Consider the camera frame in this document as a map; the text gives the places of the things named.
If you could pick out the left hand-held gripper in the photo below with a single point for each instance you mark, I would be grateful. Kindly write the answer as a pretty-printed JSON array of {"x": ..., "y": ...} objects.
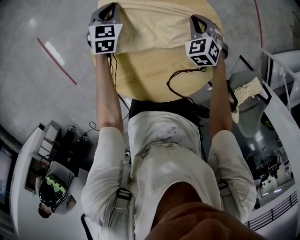
[{"x": 104, "y": 35}]

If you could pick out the beige cloth garment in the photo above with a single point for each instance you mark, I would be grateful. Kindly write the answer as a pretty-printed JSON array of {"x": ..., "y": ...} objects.
[{"x": 152, "y": 30}]

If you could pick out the person's left forearm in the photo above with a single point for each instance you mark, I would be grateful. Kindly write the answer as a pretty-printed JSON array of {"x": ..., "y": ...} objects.
[{"x": 105, "y": 93}]

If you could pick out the white cubby shelf unit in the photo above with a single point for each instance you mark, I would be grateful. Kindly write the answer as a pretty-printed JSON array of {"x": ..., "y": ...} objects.
[{"x": 52, "y": 133}]

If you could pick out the white curved structure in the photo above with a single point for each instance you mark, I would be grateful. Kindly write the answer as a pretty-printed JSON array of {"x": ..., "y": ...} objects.
[{"x": 281, "y": 112}]

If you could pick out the person's neck and chin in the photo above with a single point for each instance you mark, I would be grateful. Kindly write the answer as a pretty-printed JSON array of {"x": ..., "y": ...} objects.
[{"x": 187, "y": 218}]

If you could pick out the white curved counter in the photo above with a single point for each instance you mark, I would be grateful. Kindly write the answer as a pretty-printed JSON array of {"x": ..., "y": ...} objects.
[{"x": 21, "y": 164}]

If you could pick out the crumpled beige cloth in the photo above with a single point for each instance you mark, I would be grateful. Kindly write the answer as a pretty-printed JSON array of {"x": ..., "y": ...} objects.
[{"x": 246, "y": 91}]

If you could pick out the person's black shorts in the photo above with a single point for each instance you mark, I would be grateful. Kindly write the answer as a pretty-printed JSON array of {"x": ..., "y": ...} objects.
[{"x": 159, "y": 106}]

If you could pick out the person's white shirt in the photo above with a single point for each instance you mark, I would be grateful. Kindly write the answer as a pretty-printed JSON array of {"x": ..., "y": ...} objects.
[{"x": 164, "y": 164}]

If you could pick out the person's right forearm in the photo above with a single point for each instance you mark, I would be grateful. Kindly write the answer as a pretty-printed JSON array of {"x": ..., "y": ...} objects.
[{"x": 220, "y": 98}]

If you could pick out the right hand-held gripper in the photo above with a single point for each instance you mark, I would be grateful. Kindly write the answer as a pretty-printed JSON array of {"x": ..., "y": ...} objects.
[{"x": 199, "y": 48}]

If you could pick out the round wooden table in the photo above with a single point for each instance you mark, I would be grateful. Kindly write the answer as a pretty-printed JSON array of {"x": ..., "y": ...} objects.
[{"x": 152, "y": 77}]

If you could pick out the black metal railing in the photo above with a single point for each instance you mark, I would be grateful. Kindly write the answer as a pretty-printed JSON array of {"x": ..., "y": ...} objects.
[{"x": 272, "y": 213}]

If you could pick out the black shell backpack green patches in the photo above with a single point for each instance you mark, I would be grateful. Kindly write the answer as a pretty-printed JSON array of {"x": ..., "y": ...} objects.
[{"x": 51, "y": 192}]

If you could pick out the grey chair with black arms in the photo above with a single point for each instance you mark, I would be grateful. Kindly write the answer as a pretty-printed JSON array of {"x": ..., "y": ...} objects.
[{"x": 248, "y": 127}]

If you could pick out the black and yellow bag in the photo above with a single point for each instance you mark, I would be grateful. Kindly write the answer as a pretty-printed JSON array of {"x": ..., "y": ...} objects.
[{"x": 267, "y": 122}]

